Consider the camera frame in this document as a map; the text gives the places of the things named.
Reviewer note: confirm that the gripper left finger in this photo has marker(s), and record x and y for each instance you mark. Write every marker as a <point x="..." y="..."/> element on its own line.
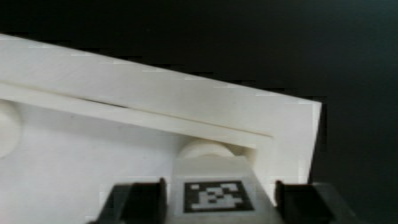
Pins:
<point x="135" y="205"/>

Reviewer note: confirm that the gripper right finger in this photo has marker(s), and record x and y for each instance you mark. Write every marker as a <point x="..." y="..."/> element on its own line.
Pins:
<point x="311" y="205"/>

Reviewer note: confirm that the white square tabletop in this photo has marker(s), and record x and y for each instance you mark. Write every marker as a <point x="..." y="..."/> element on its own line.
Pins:
<point x="98" y="118"/>

